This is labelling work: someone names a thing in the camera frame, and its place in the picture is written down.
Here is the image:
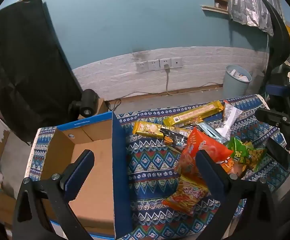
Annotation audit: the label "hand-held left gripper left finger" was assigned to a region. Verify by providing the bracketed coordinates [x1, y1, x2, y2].
[12, 149, 95, 240]

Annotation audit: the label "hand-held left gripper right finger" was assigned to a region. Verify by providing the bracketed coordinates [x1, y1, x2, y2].
[195, 149, 277, 240]

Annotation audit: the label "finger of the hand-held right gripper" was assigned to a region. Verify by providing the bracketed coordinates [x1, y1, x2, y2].
[255, 107, 289, 127]

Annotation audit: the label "large orange chip bag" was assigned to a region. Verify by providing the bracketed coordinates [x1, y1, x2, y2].
[174, 127, 234, 180]

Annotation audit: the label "blue-edged cardboard box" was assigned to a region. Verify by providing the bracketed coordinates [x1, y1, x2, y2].
[39, 112, 133, 240]

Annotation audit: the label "orange yellow snack stick bag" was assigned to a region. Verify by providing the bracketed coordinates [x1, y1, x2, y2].
[162, 175, 209, 214]

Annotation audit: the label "black snack packet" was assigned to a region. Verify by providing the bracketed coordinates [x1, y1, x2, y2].
[160, 127, 189, 152]

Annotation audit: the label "light blue snack packet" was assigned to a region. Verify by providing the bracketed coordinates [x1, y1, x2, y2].
[197, 122, 220, 140]

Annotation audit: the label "clear silver snack packet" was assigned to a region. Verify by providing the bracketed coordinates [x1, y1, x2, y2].
[215, 100, 243, 144]

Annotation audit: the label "green snack bag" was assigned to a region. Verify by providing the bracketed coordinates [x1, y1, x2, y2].
[226, 137, 267, 172]

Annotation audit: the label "light blue trash bin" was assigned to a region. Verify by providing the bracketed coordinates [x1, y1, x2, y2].
[222, 65, 252, 98]

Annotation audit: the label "patterned blue tablecloth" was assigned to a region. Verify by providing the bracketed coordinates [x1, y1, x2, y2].
[25, 94, 290, 240]

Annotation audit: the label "long gold biscuit packet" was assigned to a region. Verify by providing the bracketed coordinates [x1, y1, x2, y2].
[163, 100, 225, 127]

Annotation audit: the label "small brown cardboard box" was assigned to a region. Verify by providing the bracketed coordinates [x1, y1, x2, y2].
[78, 97, 110, 120]

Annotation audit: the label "gold snack packet red print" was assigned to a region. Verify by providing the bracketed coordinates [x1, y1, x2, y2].
[132, 121, 193, 140]

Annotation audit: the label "black office chair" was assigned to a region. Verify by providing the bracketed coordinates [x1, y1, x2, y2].
[261, 0, 290, 100]

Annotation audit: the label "torn cardboard boxes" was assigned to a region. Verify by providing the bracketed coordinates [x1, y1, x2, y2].
[0, 110, 33, 230]

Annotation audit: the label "silver foil sheet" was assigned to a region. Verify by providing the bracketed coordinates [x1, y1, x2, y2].
[227, 0, 282, 34]

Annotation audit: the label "large black panel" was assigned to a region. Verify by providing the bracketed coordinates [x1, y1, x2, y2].
[0, 0, 84, 143]

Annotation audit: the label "black floor cable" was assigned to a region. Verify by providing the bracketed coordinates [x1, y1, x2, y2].
[105, 90, 170, 111]

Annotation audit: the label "grey plug cable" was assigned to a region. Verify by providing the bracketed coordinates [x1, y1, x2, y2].
[163, 64, 175, 95]

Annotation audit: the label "wooden wall ledge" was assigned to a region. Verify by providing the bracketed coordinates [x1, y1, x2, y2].
[201, 4, 229, 14]

